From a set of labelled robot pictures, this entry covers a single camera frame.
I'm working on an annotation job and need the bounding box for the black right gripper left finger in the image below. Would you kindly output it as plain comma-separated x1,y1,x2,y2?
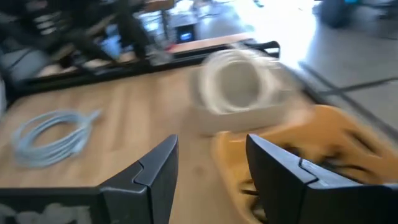
98,134,180,224

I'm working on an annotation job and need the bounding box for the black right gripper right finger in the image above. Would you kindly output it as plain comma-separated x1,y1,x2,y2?
245,133,398,224

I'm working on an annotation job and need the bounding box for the white cable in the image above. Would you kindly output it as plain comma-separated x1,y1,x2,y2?
198,49,281,115

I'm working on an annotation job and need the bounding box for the orange plastic bin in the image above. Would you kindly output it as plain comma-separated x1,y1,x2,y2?
210,104,398,224

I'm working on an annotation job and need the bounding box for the translucent white plastic bin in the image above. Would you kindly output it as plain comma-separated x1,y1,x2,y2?
188,57,312,137

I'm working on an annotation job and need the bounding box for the device with blue screen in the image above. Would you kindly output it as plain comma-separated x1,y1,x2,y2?
175,24,197,44

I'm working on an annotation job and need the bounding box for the coiled light blue cable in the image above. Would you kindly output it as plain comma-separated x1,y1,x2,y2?
11,108,103,169

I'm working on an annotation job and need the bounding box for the black metal table frame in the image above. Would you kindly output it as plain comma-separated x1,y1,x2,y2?
5,40,281,104

